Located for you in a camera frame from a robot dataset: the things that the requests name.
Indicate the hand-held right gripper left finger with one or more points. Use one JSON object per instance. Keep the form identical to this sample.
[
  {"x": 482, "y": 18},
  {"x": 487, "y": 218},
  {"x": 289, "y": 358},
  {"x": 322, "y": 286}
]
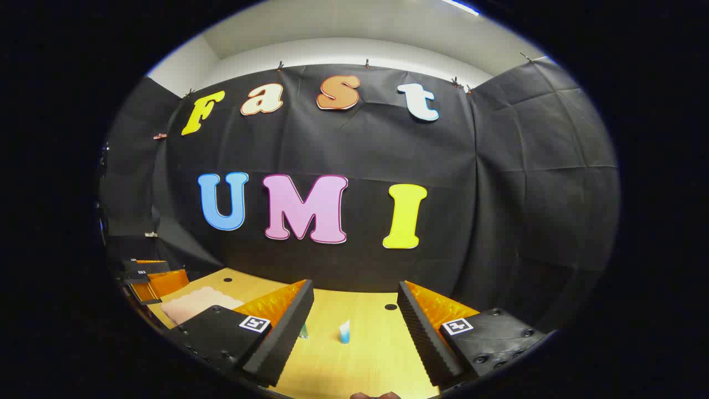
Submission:
[{"x": 288, "y": 332}]

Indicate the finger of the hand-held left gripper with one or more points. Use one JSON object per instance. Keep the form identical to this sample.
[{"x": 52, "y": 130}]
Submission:
[
  {"x": 149, "y": 267},
  {"x": 163, "y": 284}
]

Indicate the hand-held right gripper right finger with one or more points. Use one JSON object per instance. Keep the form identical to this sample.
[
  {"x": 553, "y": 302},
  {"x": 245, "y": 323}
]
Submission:
[{"x": 421, "y": 332}]

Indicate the small green bottle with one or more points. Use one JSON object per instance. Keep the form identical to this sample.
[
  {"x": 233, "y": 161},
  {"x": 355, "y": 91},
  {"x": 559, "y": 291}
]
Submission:
[{"x": 303, "y": 331}]

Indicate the pink suitcase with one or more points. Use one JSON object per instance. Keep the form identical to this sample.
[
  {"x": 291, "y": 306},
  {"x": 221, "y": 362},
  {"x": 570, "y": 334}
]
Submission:
[{"x": 194, "y": 305}]

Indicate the blue skincare tube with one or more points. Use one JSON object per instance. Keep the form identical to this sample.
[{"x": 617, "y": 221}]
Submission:
[{"x": 344, "y": 332}]

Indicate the black backdrop cloth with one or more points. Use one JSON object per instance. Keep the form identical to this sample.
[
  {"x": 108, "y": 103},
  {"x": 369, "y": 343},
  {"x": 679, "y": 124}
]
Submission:
[{"x": 360, "y": 144}]

